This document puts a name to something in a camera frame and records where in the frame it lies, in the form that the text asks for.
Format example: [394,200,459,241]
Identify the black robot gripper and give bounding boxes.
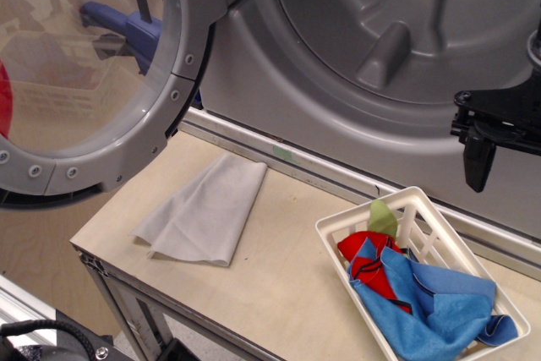
[451,30,540,193]

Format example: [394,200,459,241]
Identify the large blue cloth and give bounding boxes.
[348,248,518,360]

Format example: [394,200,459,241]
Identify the white plastic laundry basket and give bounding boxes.
[315,187,531,360]

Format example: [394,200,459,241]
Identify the grey washing machine body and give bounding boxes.
[201,0,540,238]

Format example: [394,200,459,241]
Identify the grey round machine door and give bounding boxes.
[1,0,235,211]

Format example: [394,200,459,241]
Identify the light green cloth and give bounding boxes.
[368,200,398,238]

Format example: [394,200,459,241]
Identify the red cloth in basket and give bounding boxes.
[337,231,413,315]

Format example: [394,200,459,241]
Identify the grey folded cloth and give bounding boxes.
[130,153,267,266]

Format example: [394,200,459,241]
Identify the blue plastic object behind door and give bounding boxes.
[79,2,161,75]

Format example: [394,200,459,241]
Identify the red object behind door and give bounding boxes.
[0,63,14,139]

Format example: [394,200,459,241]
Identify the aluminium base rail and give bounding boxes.
[178,108,540,281]

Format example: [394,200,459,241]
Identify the aluminium table frame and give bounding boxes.
[74,244,280,360]

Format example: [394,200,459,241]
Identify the black cable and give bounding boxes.
[0,320,95,361]

